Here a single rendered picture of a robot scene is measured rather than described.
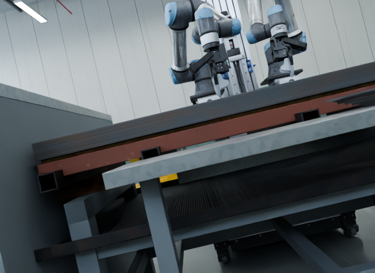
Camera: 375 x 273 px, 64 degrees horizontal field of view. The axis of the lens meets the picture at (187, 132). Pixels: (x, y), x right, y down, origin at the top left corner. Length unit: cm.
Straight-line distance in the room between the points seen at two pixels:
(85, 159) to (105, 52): 1136
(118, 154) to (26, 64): 1253
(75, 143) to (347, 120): 69
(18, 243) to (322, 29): 1231
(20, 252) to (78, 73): 1162
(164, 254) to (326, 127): 42
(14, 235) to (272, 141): 66
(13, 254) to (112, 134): 38
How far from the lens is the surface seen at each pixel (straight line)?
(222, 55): 127
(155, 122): 87
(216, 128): 87
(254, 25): 176
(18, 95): 106
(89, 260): 99
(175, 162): 55
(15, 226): 91
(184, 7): 174
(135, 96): 1161
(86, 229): 96
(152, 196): 67
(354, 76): 100
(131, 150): 89
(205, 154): 55
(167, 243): 70
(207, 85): 196
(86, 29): 1271
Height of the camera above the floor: 77
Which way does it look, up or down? 1 degrees up
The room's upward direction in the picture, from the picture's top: 13 degrees counter-clockwise
